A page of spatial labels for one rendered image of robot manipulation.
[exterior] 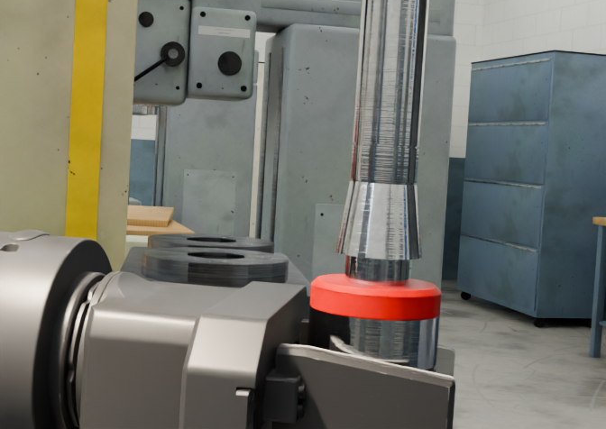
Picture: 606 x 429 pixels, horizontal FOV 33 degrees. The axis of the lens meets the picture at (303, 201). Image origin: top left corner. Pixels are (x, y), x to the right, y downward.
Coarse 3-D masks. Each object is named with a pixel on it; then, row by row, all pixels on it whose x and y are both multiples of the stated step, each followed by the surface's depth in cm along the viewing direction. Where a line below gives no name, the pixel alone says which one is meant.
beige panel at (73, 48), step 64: (0, 0) 197; (64, 0) 200; (128, 0) 203; (0, 64) 197; (64, 64) 200; (128, 64) 204; (0, 128) 198; (64, 128) 201; (128, 128) 205; (0, 192) 199; (64, 192) 202
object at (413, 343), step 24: (312, 312) 37; (312, 336) 36; (336, 336) 35; (360, 336) 35; (384, 336) 35; (408, 336) 35; (432, 336) 36; (384, 360) 35; (408, 360) 35; (432, 360) 36
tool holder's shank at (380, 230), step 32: (384, 0) 36; (416, 0) 36; (384, 32) 36; (416, 32) 36; (384, 64) 36; (416, 64) 36; (384, 96) 36; (416, 96) 36; (384, 128) 36; (416, 128) 36; (352, 160) 37; (384, 160) 36; (416, 160) 36; (352, 192) 36; (384, 192) 36; (416, 192) 37; (352, 224) 36; (384, 224) 36; (416, 224) 36; (352, 256) 37; (384, 256) 36; (416, 256) 36
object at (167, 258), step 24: (168, 240) 71; (192, 240) 74; (216, 240) 75; (240, 240) 74; (264, 240) 75; (144, 264) 62; (168, 264) 60; (192, 264) 59; (216, 264) 59; (240, 264) 59; (264, 264) 60; (288, 264) 63
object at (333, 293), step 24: (312, 288) 37; (336, 288) 36; (360, 288) 35; (384, 288) 35; (408, 288) 36; (432, 288) 36; (336, 312) 35; (360, 312) 35; (384, 312) 35; (408, 312) 35; (432, 312) 36
